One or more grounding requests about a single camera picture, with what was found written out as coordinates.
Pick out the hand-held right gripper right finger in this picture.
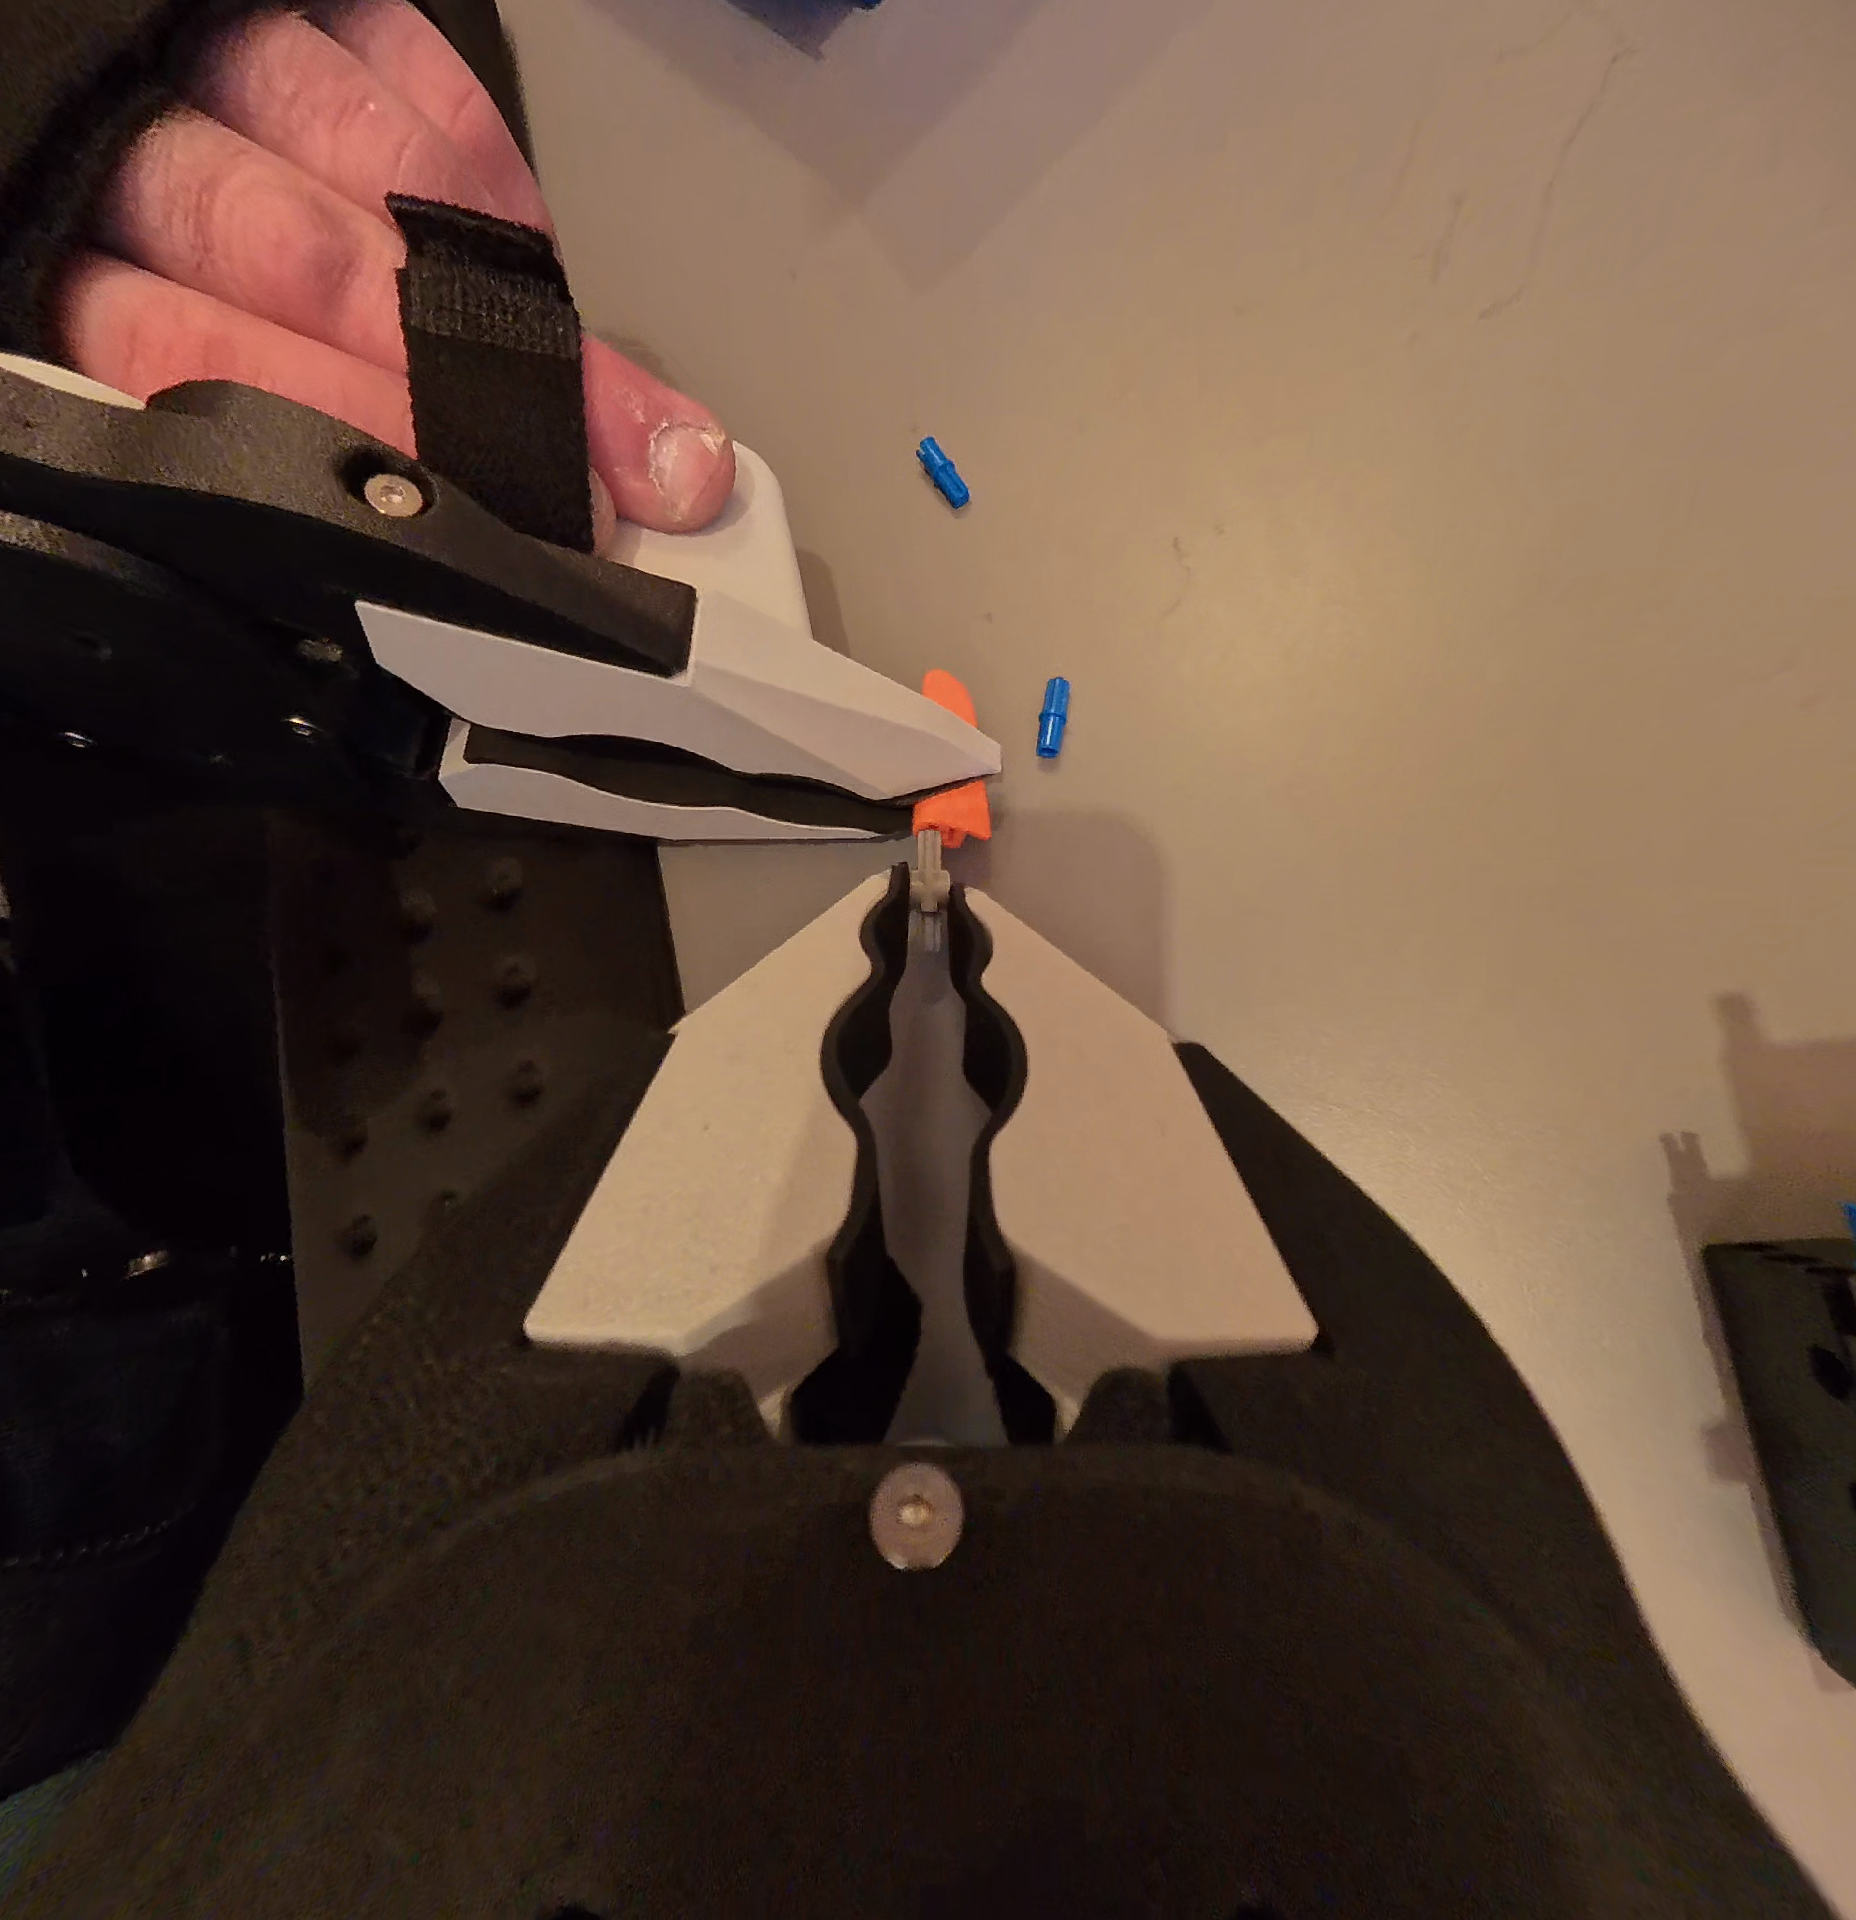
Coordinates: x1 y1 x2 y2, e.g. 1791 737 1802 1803
952 884 1322 1451

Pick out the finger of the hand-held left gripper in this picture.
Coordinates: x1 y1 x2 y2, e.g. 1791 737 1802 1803
354 442 1004 803
436 718 934 846

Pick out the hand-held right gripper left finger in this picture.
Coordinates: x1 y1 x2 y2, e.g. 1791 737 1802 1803
525 873 929 1451

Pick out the orange pointed plastic piece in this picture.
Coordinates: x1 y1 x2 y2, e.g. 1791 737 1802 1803
914 666 1002 851

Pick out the person's left hand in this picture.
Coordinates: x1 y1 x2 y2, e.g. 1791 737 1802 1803
49 0 738 548

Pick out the black dimpled panel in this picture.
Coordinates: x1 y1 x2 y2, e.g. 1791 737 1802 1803
267 817 685 1382

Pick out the toy building-block model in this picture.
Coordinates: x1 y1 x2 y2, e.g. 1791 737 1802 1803
1701 1198 1856 1715

